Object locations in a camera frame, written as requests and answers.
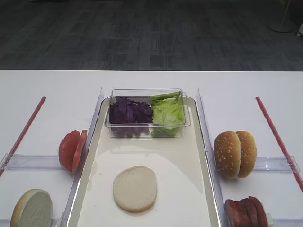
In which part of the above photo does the white metal tray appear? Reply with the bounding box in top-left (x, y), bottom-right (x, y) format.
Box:
top-left (70, 99), bottom-right (220, 227)

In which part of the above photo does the clear plastic container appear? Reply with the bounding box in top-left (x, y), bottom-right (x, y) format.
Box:
top-left (105, 88), bottom-right (191, 138)

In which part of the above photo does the bottom bun on tray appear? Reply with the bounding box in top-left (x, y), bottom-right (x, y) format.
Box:
top-left (112, 166), bottom-right (157, 212)

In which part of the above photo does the shredded purple cabbage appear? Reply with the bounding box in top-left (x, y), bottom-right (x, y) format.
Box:
top-left (109, 97), bottom-right (153, 138)

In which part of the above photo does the upper right clear holder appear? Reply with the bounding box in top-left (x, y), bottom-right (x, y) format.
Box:
top-left (253, 156), bottom-right (300, 173)

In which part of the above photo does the stack of meat patties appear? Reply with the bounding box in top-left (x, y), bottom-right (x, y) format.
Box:
top-left (224, 196), bottom-right (270, 227)

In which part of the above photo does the right long clear divider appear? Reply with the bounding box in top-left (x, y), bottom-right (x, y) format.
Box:
top-left (196, 89), bottom-right (230, 227)

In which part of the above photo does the right red strip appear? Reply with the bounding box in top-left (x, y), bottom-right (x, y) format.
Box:
top-left (255, 96), bottom-right (303, 192)

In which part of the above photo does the green lettuce pile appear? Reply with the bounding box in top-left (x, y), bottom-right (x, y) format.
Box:
top-left (149, 92), bottom-right (181, 102)

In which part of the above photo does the red strip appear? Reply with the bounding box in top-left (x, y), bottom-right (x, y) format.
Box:
top-left (0, 96), bottom-right (46, 176)
top-left (255, 96), bottom-right (303, 192)

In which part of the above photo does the standing bottom bun left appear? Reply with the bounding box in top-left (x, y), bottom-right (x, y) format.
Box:
top-left (10, 189), bottom-right (53, 227)

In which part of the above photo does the left red strip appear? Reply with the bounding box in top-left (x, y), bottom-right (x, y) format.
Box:
top-left (0, 96), bottom-right (46, 176)

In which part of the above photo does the upper left clear holder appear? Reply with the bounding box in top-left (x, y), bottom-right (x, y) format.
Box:
top-left (0, 154), bottom-right (64, 170)

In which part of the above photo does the green lettuce leaf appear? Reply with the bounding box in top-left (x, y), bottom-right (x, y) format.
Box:
top-left (152, 98), bottom-right (185, 129)

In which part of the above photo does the sesame bun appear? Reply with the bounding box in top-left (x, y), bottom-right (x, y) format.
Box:
top-left (236, 131), bottom-right (257, 178)
top-left (214, 131), bottom-right (241, 178)

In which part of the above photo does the sesame top bun front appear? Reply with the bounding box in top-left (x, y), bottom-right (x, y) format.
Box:
top-left (214, 131), bottom-right (241, 178)

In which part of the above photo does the clear holder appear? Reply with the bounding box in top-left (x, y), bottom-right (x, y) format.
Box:
top-left (253, 156), bottom-right (300, 173)
top-left (0, 154), bottom-right (64, 170)

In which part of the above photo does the sesame top bun rear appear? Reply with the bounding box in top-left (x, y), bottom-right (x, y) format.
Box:
top-left (236, 131), bottom-right (257, 178)

